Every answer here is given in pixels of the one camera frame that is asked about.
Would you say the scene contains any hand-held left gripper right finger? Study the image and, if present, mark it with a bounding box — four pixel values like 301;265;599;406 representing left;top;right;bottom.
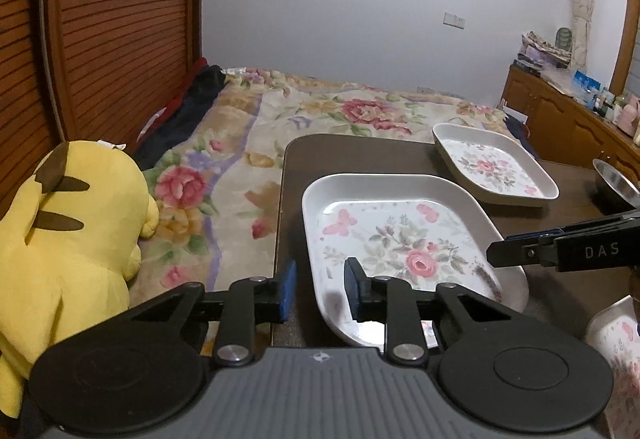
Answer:
344;257;526;366

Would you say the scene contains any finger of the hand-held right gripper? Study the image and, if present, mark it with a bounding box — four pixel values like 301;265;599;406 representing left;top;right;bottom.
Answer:
504;210;640;241
486;239;558;269

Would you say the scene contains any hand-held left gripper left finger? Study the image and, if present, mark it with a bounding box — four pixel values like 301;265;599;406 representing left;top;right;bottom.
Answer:
120;260;298;367

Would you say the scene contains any small steel bowl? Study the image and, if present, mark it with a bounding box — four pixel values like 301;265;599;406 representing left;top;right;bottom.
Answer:
592;158;640;214

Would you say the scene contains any large white floral plate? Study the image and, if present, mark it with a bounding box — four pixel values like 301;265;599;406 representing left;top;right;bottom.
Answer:
301;174;530;349

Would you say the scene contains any small white floral plate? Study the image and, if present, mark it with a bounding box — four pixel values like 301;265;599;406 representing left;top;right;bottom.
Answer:
432;123;559;208

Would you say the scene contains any wooden cabinet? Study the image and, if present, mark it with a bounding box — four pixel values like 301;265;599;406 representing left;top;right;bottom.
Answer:
500;64;640;184

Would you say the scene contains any pink container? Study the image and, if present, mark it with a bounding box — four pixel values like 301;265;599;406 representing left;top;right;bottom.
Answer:
621;96;640;136

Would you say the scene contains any group of small bottles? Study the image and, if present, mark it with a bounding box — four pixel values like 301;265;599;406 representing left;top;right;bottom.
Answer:
594;88;626;122

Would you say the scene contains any blue box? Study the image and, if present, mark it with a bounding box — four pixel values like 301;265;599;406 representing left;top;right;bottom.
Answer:
572;71;602;96

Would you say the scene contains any floral blanket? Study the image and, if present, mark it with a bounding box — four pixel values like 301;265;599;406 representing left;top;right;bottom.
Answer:
127;66;521;355

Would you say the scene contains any pile of patterned cloths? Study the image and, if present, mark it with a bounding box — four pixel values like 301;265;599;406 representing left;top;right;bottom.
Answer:
517;31;571;72

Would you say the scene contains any small grey fan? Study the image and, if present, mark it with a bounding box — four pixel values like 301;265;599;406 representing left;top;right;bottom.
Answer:
555;26;574;56

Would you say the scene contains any dark navy garment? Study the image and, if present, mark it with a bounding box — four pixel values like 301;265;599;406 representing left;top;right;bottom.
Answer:
135;65;226;170

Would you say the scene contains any yellow plush toy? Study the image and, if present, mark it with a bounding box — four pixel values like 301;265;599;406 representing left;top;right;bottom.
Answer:
0;140;161;420

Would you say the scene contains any red garment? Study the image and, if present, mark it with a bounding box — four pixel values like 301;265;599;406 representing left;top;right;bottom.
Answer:
137;58;208;142

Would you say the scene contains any wooden louvered wardrobe door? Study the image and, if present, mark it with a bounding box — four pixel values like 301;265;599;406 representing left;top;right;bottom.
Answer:
44;0;207;154
0;0;66;214

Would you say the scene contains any wooden mirror frame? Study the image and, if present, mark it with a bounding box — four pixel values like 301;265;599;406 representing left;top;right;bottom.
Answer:
607;0;640;96

